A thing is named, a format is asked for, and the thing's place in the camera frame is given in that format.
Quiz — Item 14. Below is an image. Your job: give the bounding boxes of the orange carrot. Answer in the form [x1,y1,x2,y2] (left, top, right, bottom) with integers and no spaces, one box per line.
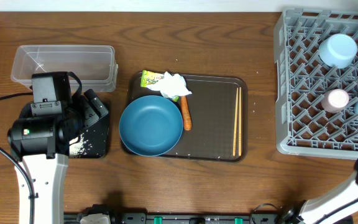
[180,96,192,131]

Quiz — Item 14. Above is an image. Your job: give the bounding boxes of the white tissue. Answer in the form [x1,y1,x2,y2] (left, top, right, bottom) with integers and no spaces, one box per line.
[147,72,192,100]

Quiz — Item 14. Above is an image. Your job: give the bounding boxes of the dark blue plate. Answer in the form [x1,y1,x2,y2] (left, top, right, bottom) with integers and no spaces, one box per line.
[119,95,183,157]

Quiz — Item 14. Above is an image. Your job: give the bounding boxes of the white rice pile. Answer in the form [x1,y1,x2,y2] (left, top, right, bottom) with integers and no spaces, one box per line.
[69,133,88,157]

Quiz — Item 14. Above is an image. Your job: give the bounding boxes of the white pink cup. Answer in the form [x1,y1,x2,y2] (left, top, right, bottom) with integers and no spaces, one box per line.
[321,89,349,113]

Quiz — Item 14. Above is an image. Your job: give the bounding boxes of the light blue bowl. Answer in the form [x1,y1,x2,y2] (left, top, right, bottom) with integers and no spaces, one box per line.
[319,34,357,68]

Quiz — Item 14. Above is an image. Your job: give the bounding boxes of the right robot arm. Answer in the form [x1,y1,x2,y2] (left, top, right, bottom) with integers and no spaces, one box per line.
[277,159,358,224]

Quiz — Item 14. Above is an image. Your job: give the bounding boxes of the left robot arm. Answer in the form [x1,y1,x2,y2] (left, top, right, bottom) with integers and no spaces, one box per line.
[7,72,110,223]

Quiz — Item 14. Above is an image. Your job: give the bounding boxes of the black waste tray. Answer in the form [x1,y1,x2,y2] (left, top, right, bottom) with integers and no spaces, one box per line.
[17,101,111,159]

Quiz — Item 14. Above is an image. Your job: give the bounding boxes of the grey dishwasher rack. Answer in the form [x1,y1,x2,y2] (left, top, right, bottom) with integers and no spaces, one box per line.
[273,8,358,160]

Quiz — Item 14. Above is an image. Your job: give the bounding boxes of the dark brown serving tray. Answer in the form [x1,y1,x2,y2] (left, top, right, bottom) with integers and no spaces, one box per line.
[127,74,248,162]

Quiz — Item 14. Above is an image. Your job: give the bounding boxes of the green snack wrapper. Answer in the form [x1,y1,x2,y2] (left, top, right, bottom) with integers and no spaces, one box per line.
[140,70,179,102]

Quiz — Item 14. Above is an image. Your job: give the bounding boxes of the clear plastic bin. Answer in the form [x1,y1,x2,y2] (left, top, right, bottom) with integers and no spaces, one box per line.
[11,45,118,92]

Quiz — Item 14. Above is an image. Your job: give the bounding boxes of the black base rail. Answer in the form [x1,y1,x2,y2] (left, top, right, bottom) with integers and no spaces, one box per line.
[63,205,278,224]

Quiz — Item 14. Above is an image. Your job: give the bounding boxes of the left black cable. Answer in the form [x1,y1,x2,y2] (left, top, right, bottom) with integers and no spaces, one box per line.
[0,91,36,224]

